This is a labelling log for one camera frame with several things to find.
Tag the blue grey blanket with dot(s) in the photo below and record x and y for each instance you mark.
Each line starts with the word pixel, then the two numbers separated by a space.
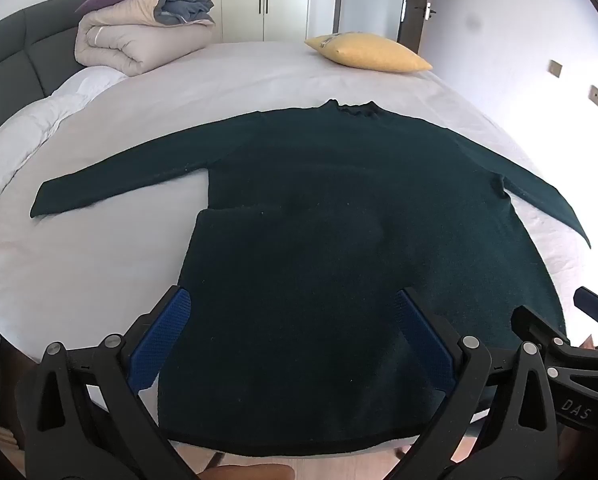
pixel 186 7

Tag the white quilt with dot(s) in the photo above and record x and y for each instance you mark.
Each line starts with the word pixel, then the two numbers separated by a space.
pixel 34 120

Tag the wall switch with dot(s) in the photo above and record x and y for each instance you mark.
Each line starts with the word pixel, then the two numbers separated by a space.
pixel 595 95
pixel 555 68

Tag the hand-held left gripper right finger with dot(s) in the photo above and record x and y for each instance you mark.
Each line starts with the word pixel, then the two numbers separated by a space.
pixel 421 335

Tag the grey padded headboard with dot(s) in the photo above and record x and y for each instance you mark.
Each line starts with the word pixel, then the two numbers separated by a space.
pixel 14 55

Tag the bed with white sheet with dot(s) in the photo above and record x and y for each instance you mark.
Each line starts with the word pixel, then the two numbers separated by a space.
pixel 279 75

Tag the dark green sweater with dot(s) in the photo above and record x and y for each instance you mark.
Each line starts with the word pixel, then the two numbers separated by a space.
pixel 304 210

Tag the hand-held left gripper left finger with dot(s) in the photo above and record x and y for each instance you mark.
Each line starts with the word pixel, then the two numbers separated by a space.
pixel 171 320

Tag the folded beige duvet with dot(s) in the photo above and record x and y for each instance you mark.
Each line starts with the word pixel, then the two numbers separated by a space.
pixel 119 40

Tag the yellow pillow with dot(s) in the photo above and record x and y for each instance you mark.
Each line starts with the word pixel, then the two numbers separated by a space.
pixel 369 51

